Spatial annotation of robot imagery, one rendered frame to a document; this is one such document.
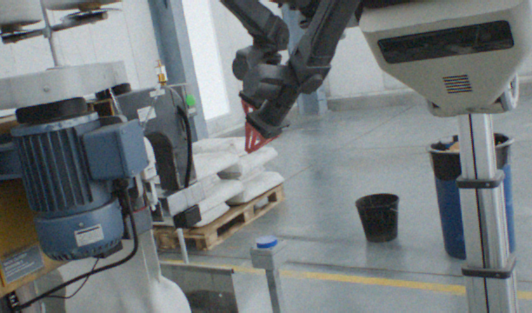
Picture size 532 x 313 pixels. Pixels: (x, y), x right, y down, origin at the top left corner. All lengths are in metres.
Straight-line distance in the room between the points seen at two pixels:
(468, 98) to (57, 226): 1.01
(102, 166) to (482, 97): 0.94
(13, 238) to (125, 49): 5.89
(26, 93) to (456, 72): 0.96
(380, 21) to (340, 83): 8.59
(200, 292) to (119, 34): 5.32
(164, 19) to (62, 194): 6.41
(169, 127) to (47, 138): 0.50
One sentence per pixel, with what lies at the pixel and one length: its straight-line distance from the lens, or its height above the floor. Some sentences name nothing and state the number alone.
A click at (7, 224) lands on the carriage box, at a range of 1.18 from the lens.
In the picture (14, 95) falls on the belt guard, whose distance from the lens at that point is 1.01.
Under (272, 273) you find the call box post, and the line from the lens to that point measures 1.65.
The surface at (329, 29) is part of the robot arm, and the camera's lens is 1.07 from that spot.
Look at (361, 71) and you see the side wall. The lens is 9.80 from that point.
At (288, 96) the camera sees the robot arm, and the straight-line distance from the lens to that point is 1.18.
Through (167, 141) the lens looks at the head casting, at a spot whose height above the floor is 1.20.
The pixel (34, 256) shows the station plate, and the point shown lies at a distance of 1.21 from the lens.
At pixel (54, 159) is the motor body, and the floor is 1.27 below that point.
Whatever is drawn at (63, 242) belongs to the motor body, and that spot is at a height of 1.13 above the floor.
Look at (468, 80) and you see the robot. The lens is 1.47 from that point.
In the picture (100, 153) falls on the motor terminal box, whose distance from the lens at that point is 1.00.
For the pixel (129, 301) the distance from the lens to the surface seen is 1.55.
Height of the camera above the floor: 1.40
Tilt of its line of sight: 11 degrees down
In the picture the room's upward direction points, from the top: 10 degrees counter-clockwise
